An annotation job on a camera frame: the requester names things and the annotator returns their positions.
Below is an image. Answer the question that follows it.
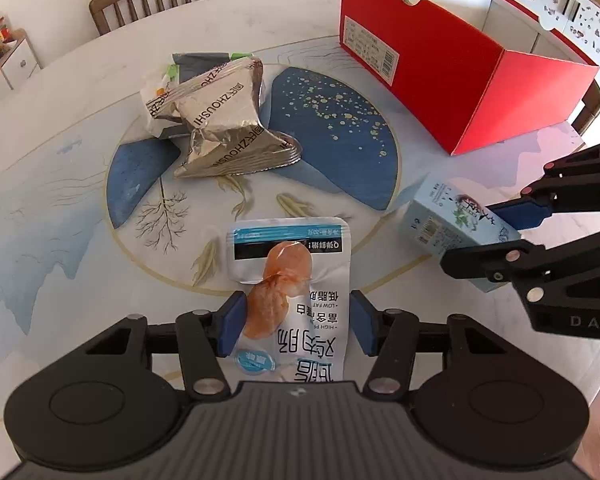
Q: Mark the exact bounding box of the light blue carton box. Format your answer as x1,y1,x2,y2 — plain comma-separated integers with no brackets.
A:
396,173,522,294

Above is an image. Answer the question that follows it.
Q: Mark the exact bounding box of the chicken breast white pouch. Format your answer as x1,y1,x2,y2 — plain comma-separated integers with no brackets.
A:
227,217,351,382

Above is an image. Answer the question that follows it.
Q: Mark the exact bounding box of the silver foil snack bag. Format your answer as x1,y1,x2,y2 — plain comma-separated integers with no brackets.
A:
146,55,302,179

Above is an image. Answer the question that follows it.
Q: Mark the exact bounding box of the white green blue pouch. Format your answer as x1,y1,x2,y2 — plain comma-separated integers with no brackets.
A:
140,52,251,125

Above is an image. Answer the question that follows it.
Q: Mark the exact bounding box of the brown wooden chair right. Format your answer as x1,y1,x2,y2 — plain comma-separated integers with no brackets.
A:
571,80,600,136

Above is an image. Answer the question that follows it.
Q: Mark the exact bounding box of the red cardboard shoe box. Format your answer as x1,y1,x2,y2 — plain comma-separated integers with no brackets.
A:
339,0,598,155

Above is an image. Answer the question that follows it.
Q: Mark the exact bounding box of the round blue placemat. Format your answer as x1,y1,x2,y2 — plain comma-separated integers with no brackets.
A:
107,58,400,235

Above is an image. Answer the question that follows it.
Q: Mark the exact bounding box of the white drawer sideboard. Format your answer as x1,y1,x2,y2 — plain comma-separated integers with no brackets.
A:
0,29,42,102

